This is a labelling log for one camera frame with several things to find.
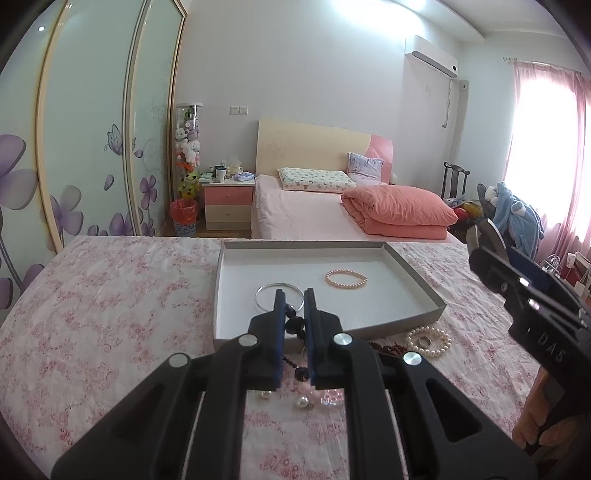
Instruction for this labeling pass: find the white pearl necklace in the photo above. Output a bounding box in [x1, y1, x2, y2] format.
[404, 325, 454, 359]

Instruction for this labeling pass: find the grey pearl earring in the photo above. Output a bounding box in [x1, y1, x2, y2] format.
[295, 395, 314, 409]

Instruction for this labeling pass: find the black bead bracelet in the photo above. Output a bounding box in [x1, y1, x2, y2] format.
[281, 301, 312, 383]

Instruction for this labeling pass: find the right hand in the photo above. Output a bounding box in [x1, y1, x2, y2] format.
[512, 367, 562, 449]

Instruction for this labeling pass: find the blue plush clothing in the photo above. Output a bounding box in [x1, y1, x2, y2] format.
[493, 182, 544, 259]

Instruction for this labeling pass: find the floral pink bedspread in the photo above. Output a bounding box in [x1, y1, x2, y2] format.
[1, 237, 539, 473]

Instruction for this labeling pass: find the pink curtain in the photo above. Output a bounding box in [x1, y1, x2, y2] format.
[504, 61, 590, 260]

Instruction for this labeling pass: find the silver bangle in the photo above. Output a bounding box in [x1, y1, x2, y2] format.
[254, 282, 304, 316]

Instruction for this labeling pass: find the grey shallow cardboard tray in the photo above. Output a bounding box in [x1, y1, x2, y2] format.
[213, 241, 446, 347]

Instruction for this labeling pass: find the dark wooden chair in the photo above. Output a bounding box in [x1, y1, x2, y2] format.
[441, 162, 470, 208]

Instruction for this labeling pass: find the folded salmon duvet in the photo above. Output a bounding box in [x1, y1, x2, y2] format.
[341, 184, 458, 240]

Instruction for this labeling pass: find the red waste bin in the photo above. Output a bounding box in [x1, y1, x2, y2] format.
[169, 198, 199, 237]

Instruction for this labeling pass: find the pink beige nightstand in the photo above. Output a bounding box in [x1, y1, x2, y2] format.
[202, 180, 256, 232]

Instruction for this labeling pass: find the pink bed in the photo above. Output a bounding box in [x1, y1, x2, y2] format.
[250, 174, 468, 245]

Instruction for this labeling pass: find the purple patterned pillow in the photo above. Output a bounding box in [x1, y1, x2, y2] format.
[346, 152, 384, 185]

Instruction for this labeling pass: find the floral white pillow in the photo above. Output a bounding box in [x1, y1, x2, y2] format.
[277, 167, 356, 194]

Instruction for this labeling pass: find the plush toy display tube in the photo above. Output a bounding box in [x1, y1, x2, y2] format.
[172, 102, 202, 199]

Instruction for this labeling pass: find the beige pink headboard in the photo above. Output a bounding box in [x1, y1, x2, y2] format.
[256, 119, 394, 183]

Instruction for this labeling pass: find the white air conditioner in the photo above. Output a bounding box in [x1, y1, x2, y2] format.
[405, 36, 459, 79]

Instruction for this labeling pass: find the sliding floral wardrobe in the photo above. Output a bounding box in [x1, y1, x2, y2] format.
[1, 1, 186, 310]

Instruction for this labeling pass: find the pink pearl bracelet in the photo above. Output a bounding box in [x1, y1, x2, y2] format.
[324, 268, 370, 292]

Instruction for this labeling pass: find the white wall socket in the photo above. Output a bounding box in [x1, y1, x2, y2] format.
[229, 106, 249, 116]

